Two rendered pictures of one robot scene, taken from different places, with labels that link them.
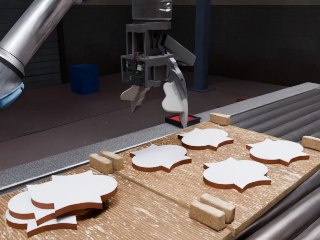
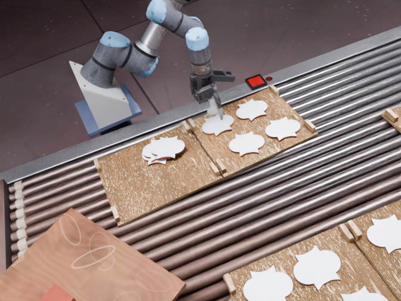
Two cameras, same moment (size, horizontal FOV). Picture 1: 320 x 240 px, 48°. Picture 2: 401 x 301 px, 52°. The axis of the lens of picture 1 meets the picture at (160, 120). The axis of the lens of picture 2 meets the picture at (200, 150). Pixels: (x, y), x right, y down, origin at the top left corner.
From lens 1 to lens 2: 1.08 m
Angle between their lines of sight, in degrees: 38
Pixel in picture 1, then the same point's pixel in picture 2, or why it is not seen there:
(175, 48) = (218, 79)
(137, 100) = not seen: hidden behind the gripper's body
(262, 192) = (251, 158)
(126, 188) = (193, 145)
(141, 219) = (191, 165)
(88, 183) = (173, 144)
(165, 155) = (219, 125)
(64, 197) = (162, 152)
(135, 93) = not seen: hidden behind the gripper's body
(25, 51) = (156, 43)
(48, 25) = not seen: hidden behind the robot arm
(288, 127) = (322, 98)
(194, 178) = (226, 143)
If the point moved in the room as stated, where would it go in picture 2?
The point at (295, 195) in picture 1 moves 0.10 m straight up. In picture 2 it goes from (273, 160) to (271, 141)
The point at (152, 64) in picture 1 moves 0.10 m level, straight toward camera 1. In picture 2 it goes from (200, 94) to (191, 112)
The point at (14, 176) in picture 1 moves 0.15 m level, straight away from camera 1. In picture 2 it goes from (150, 125) to (151, 103)
